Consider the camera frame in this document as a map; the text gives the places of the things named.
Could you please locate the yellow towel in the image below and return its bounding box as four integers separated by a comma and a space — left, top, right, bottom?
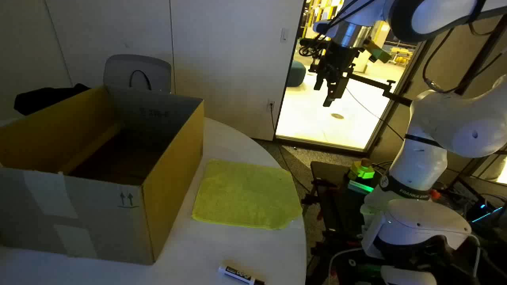
190, 158, 304, 231

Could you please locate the illuminated control button box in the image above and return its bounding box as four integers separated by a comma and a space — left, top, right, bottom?
347, 161, 377, 195

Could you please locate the teal round stool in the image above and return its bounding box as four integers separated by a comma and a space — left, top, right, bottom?
285, 60, 307, 88

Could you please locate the large open cardboard box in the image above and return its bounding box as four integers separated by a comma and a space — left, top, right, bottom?
0, 85, 206, 266

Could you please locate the grey chair backrest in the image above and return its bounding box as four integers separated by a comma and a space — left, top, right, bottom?
101, 52, 172, 95

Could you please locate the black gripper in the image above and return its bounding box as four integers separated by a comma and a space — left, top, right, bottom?
309, 39, 361, 107

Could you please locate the black and white marker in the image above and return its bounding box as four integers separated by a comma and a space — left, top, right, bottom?
217, 264, 266, 285

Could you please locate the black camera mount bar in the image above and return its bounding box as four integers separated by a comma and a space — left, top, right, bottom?
347, 73, 413, 107

